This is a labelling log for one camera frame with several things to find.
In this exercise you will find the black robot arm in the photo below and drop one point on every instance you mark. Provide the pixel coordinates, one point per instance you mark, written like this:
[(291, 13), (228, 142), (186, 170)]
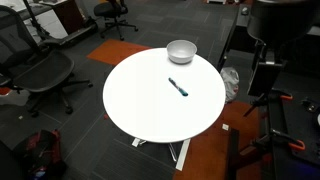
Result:
[(281, 23)]

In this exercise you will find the grey computer mouse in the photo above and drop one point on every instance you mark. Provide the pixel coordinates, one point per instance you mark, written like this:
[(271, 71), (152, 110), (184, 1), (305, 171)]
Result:
[(245, 10)]

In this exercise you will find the small black office chair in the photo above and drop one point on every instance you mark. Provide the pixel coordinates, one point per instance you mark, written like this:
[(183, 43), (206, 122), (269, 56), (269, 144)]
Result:
[(111, 10)]

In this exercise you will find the white desk with brown panel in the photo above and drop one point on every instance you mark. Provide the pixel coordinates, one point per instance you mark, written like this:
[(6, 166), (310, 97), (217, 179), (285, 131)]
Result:
[(50, 18)]

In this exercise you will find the large black mesh office chair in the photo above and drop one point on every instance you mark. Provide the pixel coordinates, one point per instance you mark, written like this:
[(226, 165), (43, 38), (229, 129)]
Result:
[(40, 71)]

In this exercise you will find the black office desk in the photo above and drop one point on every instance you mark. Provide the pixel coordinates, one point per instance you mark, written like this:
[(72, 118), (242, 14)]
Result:
[(238, 36)]

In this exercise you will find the white table base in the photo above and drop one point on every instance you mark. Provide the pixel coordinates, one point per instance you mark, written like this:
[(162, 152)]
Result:
[(183, 155)]

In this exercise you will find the white plastic bag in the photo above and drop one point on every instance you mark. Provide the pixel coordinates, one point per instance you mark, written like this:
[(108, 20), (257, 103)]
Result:
[(230, 81)]

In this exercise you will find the red and black bag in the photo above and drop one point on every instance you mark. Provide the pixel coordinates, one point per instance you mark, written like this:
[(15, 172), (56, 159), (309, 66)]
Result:
[(43, 153)]

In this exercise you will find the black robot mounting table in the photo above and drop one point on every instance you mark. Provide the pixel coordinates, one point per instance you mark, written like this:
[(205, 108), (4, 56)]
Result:
[(293, 133)]

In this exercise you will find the white round bowl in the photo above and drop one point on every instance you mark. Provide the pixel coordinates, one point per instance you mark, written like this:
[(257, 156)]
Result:
[(181, 50)]

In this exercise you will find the small white floor tag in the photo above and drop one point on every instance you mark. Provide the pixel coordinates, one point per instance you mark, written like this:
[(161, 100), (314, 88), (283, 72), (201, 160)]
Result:
[(225, 126)]

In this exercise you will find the black floor stand base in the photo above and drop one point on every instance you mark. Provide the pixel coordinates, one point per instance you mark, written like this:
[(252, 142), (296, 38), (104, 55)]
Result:
[(71, 35)]

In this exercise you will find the teal capped marker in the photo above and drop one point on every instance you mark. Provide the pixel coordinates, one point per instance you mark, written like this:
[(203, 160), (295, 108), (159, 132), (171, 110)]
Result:
[(177, 87)]

